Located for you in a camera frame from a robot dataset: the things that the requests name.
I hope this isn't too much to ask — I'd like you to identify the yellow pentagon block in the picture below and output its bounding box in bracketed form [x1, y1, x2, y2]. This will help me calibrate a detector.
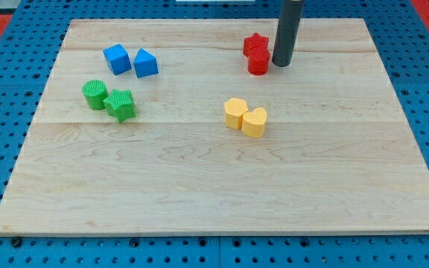
[224, 98, 249, 130]

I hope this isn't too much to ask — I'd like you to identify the light wooden board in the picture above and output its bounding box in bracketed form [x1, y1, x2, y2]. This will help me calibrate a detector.
[0, 19, 429, 237]

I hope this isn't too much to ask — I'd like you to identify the yellow heart block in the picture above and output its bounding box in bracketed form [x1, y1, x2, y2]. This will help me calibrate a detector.
[241, 107, 267, 138]

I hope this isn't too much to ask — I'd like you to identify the red cylinder block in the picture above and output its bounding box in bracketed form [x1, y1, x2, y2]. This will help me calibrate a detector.
[247, 47, 270, 75]

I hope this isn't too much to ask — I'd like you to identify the red star block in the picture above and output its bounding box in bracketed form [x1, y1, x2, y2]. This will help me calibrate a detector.
[243, 32, 269, 57]

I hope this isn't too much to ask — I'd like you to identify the green star block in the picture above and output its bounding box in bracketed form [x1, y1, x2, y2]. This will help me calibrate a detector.
[103, 89, 136, 123]

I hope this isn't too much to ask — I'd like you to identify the blue triangular prism block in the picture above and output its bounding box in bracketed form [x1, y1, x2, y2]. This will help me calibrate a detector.
[133, 48, 159, 78]

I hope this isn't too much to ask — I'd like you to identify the blue cube block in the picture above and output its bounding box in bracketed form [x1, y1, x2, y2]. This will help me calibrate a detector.
[103, 44, 132, 75]

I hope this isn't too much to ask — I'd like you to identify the green cylinder block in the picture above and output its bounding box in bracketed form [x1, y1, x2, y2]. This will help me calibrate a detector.
[82, 80, 108, 110]

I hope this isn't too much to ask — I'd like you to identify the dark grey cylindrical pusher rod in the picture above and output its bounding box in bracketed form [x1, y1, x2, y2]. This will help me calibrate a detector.
[272, 0, 305, 67]

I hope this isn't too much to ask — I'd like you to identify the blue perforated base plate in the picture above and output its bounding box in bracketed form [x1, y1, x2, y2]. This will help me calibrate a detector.
[0, 0, 429, 267]

